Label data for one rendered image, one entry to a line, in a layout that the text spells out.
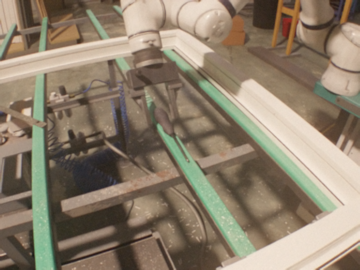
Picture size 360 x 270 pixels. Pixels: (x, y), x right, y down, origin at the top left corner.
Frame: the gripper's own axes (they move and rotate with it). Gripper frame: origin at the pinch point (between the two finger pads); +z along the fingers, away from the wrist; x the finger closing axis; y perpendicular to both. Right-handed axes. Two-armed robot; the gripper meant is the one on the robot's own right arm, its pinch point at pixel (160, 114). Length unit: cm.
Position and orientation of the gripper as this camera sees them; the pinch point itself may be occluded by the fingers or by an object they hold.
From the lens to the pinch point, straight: 72.3
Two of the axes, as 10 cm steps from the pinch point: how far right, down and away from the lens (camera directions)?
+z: 2.1, 9.6, 1.6
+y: 3.5, 0.8, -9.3
